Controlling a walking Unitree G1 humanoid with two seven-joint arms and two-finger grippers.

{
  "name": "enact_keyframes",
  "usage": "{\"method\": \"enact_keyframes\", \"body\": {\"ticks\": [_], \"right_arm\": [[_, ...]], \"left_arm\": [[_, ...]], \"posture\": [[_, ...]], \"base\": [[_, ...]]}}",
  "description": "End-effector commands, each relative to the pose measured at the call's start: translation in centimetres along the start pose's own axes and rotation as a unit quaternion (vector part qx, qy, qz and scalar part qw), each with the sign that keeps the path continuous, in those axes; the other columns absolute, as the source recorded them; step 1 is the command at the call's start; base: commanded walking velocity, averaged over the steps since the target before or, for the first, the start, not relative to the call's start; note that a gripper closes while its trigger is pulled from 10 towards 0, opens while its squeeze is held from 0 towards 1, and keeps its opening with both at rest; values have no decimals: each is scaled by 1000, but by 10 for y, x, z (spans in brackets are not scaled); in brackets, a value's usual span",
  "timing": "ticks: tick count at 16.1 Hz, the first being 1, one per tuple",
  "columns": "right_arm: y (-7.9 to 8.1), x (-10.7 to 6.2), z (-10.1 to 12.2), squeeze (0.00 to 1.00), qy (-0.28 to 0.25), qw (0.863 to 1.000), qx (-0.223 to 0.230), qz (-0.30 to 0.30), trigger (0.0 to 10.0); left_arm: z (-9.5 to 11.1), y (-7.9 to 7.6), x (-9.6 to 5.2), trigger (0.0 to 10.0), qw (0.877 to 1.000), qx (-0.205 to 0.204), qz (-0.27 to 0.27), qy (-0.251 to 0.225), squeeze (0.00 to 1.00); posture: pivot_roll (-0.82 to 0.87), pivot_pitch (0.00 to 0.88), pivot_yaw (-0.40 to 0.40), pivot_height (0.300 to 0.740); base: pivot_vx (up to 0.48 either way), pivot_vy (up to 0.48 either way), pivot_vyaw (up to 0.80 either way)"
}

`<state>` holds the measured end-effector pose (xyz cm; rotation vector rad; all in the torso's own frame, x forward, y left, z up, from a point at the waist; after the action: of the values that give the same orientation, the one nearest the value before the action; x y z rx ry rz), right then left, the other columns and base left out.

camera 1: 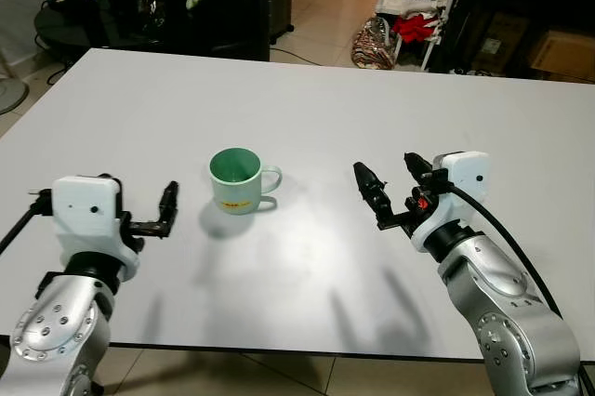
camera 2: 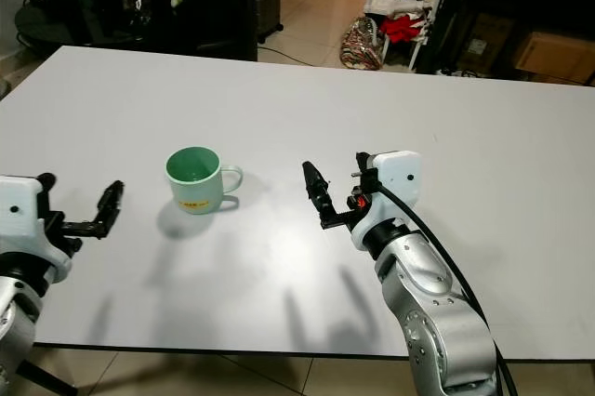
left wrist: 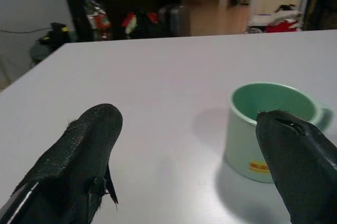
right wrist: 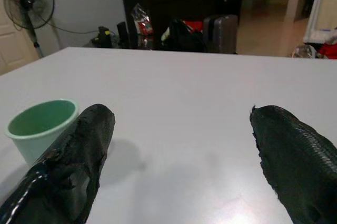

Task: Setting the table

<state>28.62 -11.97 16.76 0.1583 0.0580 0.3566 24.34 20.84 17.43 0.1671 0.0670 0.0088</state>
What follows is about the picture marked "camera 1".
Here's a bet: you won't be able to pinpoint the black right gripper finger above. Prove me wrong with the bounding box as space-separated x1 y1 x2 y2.
402 152 434 189
352 162 397 227

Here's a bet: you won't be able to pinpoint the green ceramic mug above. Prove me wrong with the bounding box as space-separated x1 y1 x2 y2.
209 148 283 217

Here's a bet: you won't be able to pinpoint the white fan base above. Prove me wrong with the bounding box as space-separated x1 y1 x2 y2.
0 46 30 117

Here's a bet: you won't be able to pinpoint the colourful patterned bag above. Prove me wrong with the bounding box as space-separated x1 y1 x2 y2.
350 16 397 71

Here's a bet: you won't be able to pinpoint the red clothes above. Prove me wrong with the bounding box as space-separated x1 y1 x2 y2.
390 12 446 45

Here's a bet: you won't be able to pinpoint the brown cardboard box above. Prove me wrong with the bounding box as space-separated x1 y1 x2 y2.
529 31 595 82

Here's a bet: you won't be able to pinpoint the black round side table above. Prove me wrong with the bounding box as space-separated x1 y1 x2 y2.
34 0 117 50

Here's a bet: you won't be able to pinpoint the black chair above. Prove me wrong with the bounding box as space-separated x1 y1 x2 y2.
97 0 272 63

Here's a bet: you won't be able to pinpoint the black hard-shell suitcase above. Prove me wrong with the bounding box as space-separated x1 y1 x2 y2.
244 0 296 45

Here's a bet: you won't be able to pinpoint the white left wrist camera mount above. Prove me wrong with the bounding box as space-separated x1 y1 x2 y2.
50 175 142 278

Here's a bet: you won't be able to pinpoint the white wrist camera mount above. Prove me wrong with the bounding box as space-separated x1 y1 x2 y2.
50 175 142 278
409 151 492 254

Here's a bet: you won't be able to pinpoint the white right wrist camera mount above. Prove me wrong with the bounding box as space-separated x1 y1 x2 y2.
409 151 492 254

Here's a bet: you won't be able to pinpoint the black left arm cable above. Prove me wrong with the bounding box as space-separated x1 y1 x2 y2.
0 189 54 256

